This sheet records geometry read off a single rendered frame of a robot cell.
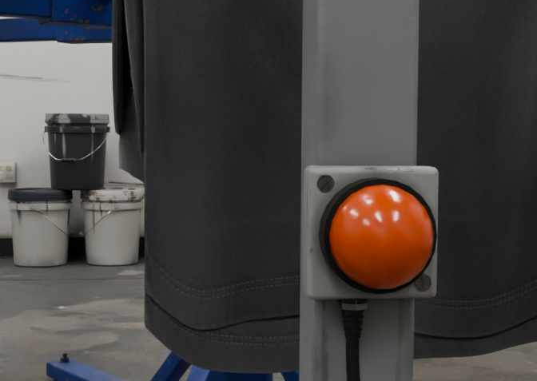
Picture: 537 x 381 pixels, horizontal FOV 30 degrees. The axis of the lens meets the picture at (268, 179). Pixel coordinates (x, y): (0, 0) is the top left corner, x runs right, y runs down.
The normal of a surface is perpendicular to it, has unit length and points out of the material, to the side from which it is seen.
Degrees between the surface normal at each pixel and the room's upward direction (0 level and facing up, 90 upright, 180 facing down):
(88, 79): 90
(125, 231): 93
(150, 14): 93
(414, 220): 62
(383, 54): 90
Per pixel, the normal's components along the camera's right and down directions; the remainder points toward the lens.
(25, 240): -0.34, 0.11
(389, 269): -0.04, 0.53
